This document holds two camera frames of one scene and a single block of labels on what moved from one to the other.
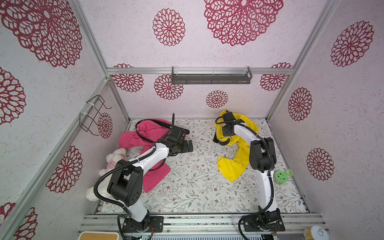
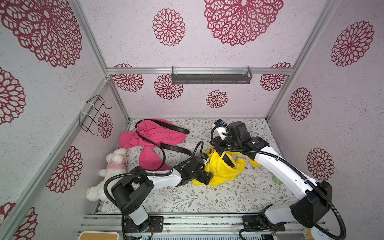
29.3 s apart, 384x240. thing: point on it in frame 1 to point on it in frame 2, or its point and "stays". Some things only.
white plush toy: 103,184 stays
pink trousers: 147,133 stays
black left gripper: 185,149 to 209,176
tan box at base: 98,235 stays
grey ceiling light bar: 211,78 stays
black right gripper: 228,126 to 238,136
